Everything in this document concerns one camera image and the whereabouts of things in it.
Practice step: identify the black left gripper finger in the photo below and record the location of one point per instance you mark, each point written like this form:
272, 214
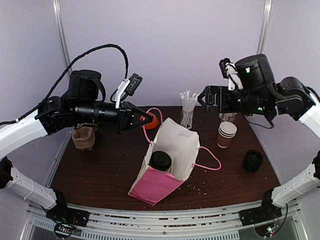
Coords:
136, 110
143, 123

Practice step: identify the right aluminium frame post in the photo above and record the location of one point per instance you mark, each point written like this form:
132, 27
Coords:
265, 27

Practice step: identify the paper cakes bag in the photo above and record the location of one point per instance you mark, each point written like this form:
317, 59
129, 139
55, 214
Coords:
168, 163

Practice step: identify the brown paper coffee cup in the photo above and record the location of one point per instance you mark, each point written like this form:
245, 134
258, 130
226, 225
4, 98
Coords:
161, 162

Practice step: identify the white ceramic mug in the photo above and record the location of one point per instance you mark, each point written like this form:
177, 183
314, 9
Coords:
228, 117

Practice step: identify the left aluminium frame post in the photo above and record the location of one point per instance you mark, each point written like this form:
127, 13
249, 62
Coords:
61, 32

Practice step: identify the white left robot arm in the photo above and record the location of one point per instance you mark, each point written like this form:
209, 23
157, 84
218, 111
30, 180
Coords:
53, 115

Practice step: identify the aluminium frame post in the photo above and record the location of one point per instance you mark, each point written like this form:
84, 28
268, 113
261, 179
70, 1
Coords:
265, 27
61, 32

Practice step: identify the stack of brown paper cups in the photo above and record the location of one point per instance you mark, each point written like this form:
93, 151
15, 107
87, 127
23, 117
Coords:
226, 132

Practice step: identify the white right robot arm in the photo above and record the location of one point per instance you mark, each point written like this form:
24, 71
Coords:
252, 90

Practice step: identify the stack of black lids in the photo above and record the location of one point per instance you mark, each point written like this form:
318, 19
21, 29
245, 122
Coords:
252, 161

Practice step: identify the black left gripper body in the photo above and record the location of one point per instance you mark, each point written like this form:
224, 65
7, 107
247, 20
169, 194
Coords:
87, 113

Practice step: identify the cardboard cup carrier stack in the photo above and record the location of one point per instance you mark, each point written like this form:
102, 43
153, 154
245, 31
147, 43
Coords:
83, 136

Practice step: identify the white stirrers in holder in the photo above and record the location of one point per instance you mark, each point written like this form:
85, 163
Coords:
188, 101

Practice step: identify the orange plastic bowl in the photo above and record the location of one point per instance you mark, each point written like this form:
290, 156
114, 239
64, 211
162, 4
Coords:
154, 124

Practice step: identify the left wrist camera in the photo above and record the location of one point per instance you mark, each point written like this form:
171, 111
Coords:
126, 88

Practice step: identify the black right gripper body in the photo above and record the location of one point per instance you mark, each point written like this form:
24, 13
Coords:
215, 98

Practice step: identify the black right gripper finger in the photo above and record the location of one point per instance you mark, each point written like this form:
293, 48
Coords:
202, 94
201, 101

